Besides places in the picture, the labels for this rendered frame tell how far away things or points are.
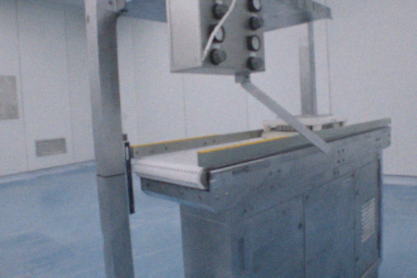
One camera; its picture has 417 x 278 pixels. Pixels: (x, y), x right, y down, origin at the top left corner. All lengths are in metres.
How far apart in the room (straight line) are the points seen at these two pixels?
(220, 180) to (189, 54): 0.28
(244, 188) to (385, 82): 3.47
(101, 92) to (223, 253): 0.52
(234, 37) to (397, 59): 3.51
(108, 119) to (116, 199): 0.21
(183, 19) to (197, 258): 0.65
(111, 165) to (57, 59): 5.55
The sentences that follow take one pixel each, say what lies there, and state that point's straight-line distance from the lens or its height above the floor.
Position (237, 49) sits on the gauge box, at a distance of 0.76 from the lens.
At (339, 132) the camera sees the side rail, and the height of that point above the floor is 0.85.
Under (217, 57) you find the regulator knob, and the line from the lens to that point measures 0.68.
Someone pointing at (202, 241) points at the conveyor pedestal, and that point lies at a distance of 0.97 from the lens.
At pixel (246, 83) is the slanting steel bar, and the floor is 1.01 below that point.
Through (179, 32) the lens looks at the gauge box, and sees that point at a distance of 0.74.
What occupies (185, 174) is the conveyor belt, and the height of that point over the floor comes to 0.81.
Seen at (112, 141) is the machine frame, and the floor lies 0.88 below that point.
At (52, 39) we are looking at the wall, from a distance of 6.44.
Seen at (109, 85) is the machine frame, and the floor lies 1.03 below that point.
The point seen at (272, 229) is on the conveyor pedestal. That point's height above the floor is 0.59.
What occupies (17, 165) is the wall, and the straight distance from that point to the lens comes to 6.02.
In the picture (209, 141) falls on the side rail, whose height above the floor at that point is 0.85.
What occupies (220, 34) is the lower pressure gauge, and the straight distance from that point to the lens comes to 0.71.
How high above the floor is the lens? 0.96
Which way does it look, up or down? 4 degrees down
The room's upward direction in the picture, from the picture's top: 3 degrees counter-clockwise
